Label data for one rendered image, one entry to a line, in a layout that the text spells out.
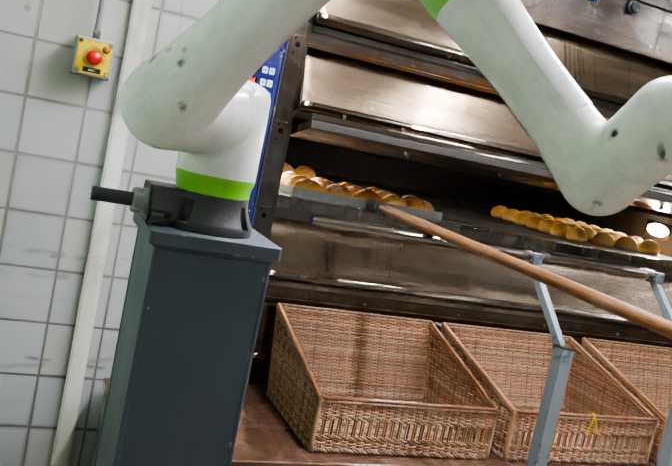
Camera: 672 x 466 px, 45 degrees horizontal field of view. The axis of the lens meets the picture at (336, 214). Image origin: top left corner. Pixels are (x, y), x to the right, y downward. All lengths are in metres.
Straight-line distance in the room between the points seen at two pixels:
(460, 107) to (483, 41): 1.56
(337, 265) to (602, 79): 1.15
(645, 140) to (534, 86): 0.17
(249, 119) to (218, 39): 0.20
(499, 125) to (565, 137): 1.67
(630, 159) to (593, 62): 1.95
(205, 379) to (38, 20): 1.29
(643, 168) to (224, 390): 0.71
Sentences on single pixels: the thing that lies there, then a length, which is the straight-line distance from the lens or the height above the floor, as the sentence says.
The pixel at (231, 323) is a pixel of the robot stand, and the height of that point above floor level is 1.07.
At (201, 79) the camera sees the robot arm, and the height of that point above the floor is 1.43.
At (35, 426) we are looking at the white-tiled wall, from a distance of 2.51.
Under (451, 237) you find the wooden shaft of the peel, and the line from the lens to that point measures 2.13.
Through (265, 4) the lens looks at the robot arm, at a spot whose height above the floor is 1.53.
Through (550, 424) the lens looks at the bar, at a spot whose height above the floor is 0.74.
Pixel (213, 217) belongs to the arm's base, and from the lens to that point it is 1.26.
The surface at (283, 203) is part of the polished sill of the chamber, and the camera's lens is 2.45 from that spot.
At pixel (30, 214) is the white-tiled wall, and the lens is 2.34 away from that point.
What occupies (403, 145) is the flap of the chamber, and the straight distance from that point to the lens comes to 2.42.
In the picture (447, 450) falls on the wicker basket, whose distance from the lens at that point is 2.33.
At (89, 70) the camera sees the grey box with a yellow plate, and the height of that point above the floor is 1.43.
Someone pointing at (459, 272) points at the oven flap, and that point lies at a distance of 2.77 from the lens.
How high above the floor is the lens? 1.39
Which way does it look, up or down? 5 degrees down
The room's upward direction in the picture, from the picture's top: 12 degrees clockwise
